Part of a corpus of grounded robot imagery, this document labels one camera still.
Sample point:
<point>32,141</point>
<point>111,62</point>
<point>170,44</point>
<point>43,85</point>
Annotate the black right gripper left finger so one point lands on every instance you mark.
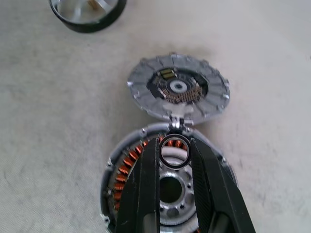
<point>141,189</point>

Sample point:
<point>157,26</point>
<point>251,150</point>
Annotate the silver hinged motor lid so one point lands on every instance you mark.
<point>145,80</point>

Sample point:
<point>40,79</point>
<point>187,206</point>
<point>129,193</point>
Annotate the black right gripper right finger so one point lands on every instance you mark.
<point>218,194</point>

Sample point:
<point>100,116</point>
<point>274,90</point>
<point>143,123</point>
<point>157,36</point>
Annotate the motor housing with copper windings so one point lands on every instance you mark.
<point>121,170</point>

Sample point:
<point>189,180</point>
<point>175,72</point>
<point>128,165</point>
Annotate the black spoked rotor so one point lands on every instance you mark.
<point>85,28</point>

